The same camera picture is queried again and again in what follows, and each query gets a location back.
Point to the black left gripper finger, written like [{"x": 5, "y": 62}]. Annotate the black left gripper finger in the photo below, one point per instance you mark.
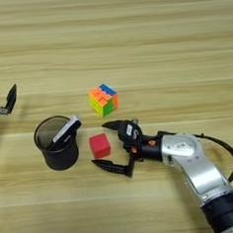
[{"x": 11, "y": 98}]

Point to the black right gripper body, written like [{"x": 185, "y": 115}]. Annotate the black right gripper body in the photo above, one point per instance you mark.
[{"x": 150, "y": 148}]

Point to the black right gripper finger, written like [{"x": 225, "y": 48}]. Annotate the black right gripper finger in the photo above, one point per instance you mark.
[
  {"x": 111, "y": 166},
  {"x": 112, "y": 125}
]

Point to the red cube block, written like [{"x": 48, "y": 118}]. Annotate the red cube block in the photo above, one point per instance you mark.
[{"x": 100, "y": 146}]

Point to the multicoloured puzzle cube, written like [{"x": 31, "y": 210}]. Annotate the multicoloured puzzle cube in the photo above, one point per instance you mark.
[{"x": 102, "y": 99}]

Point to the black round pen cup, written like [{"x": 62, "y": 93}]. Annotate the black round pen cup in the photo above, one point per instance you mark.
[{"x": 60, "y": 159}]

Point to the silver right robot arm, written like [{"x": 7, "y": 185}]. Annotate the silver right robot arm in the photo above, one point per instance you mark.
[{"x": 198, "y": 168}]

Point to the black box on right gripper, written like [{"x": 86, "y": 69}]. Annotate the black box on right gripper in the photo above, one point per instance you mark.
[{"x": 131, "y": 130}]

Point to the black and silver marker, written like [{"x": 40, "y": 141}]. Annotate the black and silver marker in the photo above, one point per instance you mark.
[{"x": 66, "y": 130}]

